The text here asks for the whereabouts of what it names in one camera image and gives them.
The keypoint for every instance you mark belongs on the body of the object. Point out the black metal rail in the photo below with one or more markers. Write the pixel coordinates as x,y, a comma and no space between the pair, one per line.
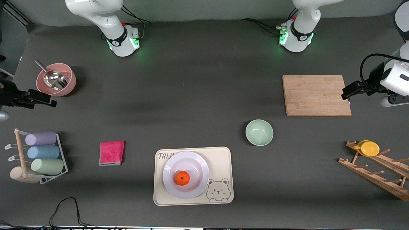
19,15

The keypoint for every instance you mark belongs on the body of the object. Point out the white round plate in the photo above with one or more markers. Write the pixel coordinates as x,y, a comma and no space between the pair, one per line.
191,166

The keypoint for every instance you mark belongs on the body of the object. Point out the metal scoop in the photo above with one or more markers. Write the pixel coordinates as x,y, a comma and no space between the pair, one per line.
54,80

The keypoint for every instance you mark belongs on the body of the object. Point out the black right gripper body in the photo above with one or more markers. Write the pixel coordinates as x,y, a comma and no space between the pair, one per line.
9,94

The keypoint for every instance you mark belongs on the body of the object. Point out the pink bowl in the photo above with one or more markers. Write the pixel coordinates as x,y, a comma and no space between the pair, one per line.
68,86

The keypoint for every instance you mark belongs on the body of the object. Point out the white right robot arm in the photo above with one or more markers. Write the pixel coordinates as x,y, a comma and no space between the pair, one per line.
111,28

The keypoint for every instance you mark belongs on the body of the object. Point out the beige bear print tray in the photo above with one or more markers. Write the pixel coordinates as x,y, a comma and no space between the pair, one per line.
220,159

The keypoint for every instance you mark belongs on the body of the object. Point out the orange fruit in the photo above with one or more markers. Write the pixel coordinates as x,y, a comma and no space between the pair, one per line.
182,178

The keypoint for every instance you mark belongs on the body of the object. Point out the dark grey table mat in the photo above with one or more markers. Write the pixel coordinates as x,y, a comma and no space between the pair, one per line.
204,127

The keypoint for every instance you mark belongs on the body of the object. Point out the blue cup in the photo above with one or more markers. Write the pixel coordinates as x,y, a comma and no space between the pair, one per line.
44,152

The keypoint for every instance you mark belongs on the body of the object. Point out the wooden cutting board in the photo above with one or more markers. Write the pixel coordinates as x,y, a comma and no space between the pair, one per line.
313,95

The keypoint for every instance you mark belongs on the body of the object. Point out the pink folded cloth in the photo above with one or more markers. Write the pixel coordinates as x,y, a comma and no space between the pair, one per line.
111,153

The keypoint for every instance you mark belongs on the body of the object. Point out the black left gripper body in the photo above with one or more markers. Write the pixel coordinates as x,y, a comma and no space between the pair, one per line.
375,76

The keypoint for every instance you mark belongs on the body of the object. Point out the wooden peg drying rack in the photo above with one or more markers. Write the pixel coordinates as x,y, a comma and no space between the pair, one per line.
377,179

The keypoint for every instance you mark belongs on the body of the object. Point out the light green bowl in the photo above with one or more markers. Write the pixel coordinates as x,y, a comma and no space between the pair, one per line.
259,132

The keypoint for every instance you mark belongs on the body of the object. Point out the purple cup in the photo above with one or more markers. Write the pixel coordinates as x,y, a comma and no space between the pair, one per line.
41,138

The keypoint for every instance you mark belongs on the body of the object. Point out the beige cup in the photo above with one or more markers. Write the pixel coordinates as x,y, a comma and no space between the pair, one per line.
17,175

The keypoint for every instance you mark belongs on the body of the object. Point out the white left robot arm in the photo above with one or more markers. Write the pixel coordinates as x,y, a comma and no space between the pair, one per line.
298,35

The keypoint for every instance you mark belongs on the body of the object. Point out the yellow mug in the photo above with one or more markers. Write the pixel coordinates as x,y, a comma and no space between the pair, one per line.
370,149

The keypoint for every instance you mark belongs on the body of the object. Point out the green cup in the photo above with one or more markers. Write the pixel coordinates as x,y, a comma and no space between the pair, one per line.
48,166

